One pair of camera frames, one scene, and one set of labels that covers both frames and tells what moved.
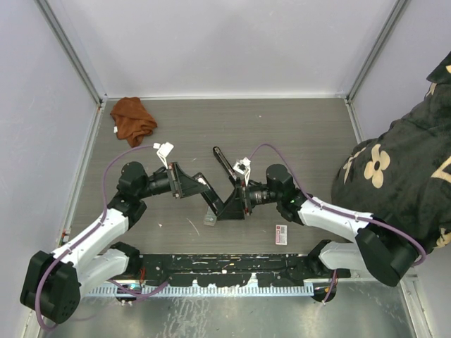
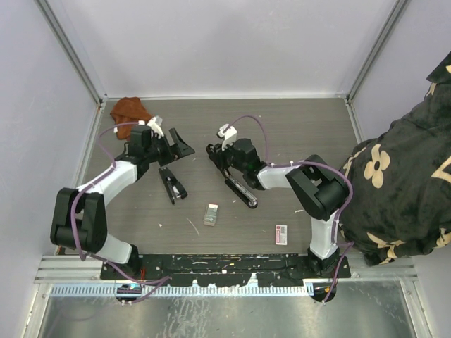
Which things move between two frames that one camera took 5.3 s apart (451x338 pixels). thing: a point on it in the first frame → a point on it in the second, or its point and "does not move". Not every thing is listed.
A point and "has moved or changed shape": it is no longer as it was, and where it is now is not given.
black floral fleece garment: x=404 y=176 does not move
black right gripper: x=235 y=208 → x=218 y=155
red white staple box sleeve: x=281 y=234 does not move
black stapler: x=210 y=195 has moved or changed shape
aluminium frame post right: x=397 y=8 does not move
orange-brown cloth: x=132 y=121 does not move
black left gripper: x=184 y=185 → x=176 y=151
